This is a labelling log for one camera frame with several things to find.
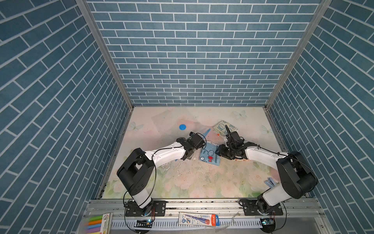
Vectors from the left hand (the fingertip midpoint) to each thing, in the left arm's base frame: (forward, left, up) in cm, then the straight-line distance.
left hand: (187, 151), depth 89 cm
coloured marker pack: (-36, +40, -4) cm, 54 cm away
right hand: (0, -20, -2) cm, 20 cm away
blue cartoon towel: (0, -13, -2) cm, 13 cm away
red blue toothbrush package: (-34, -5, -3) cm, 35 cm away
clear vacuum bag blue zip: (+27, +12, -6) cm, 30 cm away
